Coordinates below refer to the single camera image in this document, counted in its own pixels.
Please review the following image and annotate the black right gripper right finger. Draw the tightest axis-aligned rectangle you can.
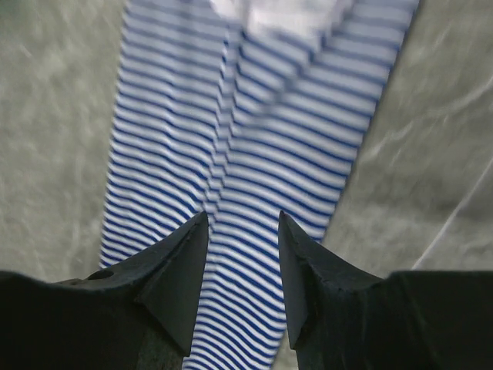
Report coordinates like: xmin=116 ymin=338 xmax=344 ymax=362
xmin=278 ymin=214 xmax=492 ymax=369

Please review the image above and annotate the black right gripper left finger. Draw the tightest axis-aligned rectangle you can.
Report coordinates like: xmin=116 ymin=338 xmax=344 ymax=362
xmin=1 ymin=213 xmax=208 ymax=370

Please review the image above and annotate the navy white striped tank top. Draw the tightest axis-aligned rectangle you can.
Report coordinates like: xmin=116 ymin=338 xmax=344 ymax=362
xmin=100 ymin=1 xmax=418 ymax=369

